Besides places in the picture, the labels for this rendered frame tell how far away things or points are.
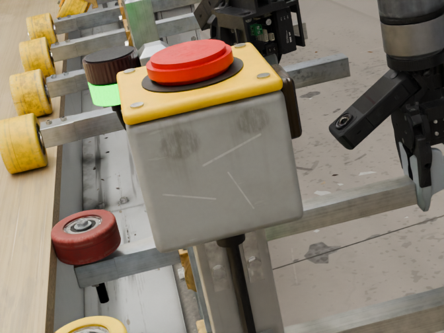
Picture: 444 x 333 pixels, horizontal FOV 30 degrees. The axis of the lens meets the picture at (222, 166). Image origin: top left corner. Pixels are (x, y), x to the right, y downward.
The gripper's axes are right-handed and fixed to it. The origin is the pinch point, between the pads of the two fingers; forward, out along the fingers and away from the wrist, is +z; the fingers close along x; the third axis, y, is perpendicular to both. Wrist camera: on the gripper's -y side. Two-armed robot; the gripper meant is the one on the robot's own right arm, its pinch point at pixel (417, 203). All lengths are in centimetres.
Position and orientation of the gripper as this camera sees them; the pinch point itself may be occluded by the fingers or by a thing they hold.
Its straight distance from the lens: 109.4
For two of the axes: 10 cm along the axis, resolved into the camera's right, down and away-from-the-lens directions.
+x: -1.6, -3.7, 9.2
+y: 9.7, -2.5, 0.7
